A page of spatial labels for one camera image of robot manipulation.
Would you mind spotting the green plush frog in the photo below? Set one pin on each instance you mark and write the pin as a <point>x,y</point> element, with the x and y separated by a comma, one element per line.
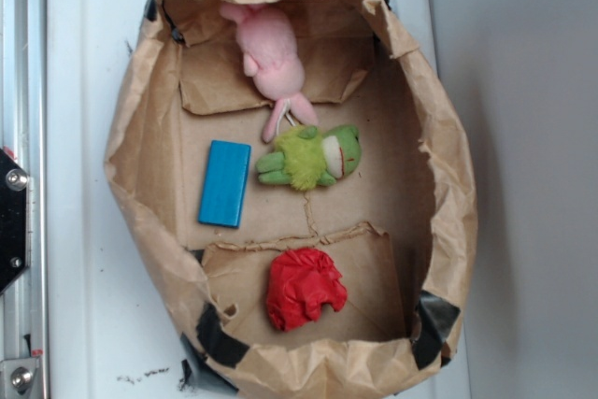
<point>305,158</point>

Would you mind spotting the silver corner bracket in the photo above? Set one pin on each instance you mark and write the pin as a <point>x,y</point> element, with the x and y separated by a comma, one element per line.
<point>21,379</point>

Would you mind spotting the blue wooden block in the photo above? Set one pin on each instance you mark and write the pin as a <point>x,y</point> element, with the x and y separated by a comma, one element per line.
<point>225,182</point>

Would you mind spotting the black metal bracket plate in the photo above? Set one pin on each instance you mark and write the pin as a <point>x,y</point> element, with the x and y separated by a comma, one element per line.
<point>15,236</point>

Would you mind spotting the pink plush bunny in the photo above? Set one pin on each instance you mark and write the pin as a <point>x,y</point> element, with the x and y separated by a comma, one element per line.
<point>270,58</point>

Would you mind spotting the red crumpled paper ball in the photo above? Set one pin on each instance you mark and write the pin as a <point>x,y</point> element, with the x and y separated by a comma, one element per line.
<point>302,281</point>

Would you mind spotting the aluminium frame rail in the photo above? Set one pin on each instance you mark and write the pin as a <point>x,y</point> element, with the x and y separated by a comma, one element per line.
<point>24,305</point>

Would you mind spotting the brown paper-lined cardboard box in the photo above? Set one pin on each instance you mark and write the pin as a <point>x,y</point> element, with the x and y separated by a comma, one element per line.
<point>185,87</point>

